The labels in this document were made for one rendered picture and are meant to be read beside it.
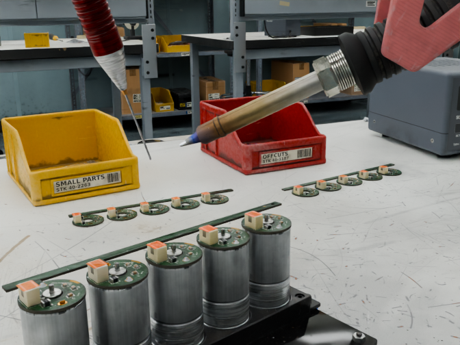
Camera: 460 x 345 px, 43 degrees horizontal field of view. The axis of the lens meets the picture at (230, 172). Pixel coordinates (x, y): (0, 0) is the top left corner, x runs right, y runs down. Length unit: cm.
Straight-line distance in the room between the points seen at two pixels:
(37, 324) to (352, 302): 19
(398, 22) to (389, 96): 52
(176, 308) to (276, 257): 6
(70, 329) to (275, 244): 11
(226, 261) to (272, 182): 30
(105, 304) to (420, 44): 15
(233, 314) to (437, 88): 44
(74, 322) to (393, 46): 15
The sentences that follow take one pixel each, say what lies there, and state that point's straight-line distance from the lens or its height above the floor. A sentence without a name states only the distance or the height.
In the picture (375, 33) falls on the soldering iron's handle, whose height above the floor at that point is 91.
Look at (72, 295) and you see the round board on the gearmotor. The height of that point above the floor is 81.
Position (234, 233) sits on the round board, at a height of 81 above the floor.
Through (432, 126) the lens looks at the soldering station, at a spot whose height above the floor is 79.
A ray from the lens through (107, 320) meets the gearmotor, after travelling 24.
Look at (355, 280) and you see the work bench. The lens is 38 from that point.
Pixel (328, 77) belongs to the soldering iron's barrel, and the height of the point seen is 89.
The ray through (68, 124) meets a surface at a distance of 64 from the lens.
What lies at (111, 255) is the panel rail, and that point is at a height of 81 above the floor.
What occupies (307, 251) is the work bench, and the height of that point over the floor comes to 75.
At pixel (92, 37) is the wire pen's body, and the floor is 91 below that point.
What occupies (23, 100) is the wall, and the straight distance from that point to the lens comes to 469.
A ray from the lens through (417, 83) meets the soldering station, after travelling 69.
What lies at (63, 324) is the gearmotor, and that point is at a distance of 23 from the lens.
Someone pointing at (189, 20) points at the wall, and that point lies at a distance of 493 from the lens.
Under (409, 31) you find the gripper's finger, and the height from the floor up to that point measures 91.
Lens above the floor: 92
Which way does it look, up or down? 16 degrees down
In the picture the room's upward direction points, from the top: 1 degrees counter-clockwise
